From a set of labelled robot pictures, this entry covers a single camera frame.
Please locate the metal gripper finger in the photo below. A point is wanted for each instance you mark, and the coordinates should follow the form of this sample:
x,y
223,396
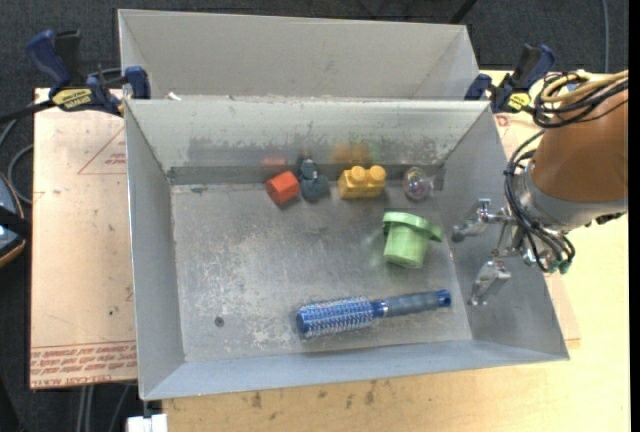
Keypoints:
x,y
472,226
487,279

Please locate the green plastic toy nut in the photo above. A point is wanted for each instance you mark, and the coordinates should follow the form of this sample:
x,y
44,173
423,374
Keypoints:
x,y
406,242

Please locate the clear glass ball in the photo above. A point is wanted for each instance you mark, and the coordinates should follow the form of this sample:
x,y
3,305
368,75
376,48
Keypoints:
x,y
417,184

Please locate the yellow toy building brick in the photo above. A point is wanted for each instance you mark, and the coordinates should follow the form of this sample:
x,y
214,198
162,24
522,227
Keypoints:
x,y
361,182

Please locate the blue round hairbrush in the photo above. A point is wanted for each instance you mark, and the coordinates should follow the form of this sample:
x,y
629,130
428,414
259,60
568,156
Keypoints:
x,y
350,315

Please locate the dark grey toy figure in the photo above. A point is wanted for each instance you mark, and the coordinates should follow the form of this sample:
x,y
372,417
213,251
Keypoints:
x,y
314,185

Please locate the grey metal bin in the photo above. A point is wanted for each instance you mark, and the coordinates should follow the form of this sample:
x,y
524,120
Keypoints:
x,y
300,270

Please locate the red toy block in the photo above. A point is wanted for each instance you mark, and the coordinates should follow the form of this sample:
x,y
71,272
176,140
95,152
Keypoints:
x,y
282,187

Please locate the brown cardboard board, red print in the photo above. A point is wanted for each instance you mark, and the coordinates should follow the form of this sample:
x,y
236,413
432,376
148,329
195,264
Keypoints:
x,y
80,240

